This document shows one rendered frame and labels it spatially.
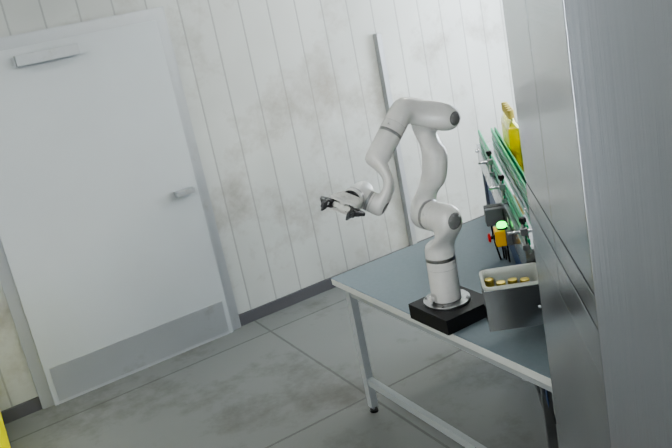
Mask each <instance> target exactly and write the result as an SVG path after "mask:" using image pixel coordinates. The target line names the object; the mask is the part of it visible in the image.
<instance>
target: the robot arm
mask: <svg viewBox="0 0 672 448"><path fill-rule="evenodd" d="M460 119H461V116H460V112H459V111H458V109H457V108H455V107H454V106H452V105H450V104H447V103H443V102H438V101H432V100H425V99H419V98H413V97H402V98H399V99H397V100H396V101H395V102H394V103H393V104H392V105H391V107H390V109H389V111H388V112H387V114H386V116H385V118H384V120H383V122H382V124H381V126H380V128H379V130H378V132H377V134H376V136H375V138H374V140H373V142H372V144H371V145H370V147H369V149H368V151H367V153H366V156H365V161H366V163H367V164H368V165H369V166H371V167H372V168H373V169H374V170H375V171H376V172H378V174H379V175H380V176H381V178H382V180H383V188H382V191H381V192H380V193H376V192H374V189H373V187H372V185H371V184H370V183H368V182H366V181H359V182H357V183H355V184H354V185H352V186H351V187H349V188H347V189H346V190H344V191H343V192H337V193H334V194H332V195H331V196H330V198H329V197H324V196H321V197H320V201H321V206H320V207H321V211H323V210H325V209H326V208H327V207H328V208H330V209H332V210H335V211H337V212H340V213H342V214H345V215H346V219H345V220H349V219H350V218H354V217H360V216H365V214H366V213H365V212H364V211H362V210H361V209H363V210H365V211H367V212H370V213H372V214H374V215H377V216H381V215H382V214H383V213H384V212H385V211H386V209H387V207H388V205H389V203H390V201H391V199H392V196H393V193H394V179H393V176H392V173H391V170H390V168H389V161H390V159H391V157H392V155H393V153H394V151H395V149H396V147H397V146H398V144H399V142H400V140H401V138H402V136H403V134H404V132H405V130H406V128H407V126H408V125H409V124H411V127H412V130H413V132H414V134H415V136H416V138H417V140H418V142H419V145H420V148H421V153H422V173H421V179H420V183H419V187H418V189H417V192H416V194H415V196H414V199H413V201H412V204H411V207H410V218H411V221H412V222H413V223H414V225H415V226H417V227H419V228H421V229H425V230H429V231H432V232H434V235H435V238H434V239H433V240H431V241H429V242H428V243H427V244H426V246H425V259H426V265H427V272H428V278H429V285H430V291H431V293H430V294H428V295H427V296H426V297H425V298H424V300H423V302H424V305H425V307H427V308H429V309H431V310H436V311H447V310H454V309H457V308H460V307H462V306H464V305H466V304H467V303H468V302H469V301H470V294H469V293H468V292H467V291H465V290H463V289H460V283H459V276H458V269H457V262H456V255H455V248H454V244H455V240H456V237H457V235H458V234H459V232H460V230H461V228H462V224H463V221H462V216H461V213H460V211H459V210H458V209H457V208H456V207H455V206H453V205H451V204H447V203H443V202H438V201H437V200H436V198H437V193H438V191H439V189H440V188H441V187H442V186H443V184H444V183H445V180H446V177H447V168H448V155H447V150H446V148H445V146H444V145H443V143H442V142H441V140H440V138H439V136H438V133H437V130H440V131H449V130H452V129H454V128H456V127H457V126H458V124H459V123H460ZM328 202H329V204H328ZM327 204H328V205H327Z"/></svg>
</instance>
